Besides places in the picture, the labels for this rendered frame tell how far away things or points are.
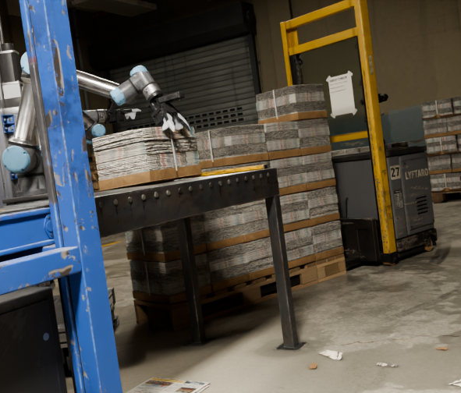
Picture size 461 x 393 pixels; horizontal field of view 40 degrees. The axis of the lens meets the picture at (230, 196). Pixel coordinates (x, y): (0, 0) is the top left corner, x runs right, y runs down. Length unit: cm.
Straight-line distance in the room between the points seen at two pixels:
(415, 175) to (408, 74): 538
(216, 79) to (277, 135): 750
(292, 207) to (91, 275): 257
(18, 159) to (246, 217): 145
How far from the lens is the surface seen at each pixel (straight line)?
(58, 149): 151
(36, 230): 162
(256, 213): 373
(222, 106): 1129
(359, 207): 468
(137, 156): 261
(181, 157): 277
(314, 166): 413
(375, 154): 436
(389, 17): 1021
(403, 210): 462
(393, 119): 1007
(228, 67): 1126
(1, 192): 318
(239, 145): 369
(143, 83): 276
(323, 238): 418
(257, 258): 374
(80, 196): 151
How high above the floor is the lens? 84
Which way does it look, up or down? 3 degrees down
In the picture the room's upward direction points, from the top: 8 degrees counter-clockwise
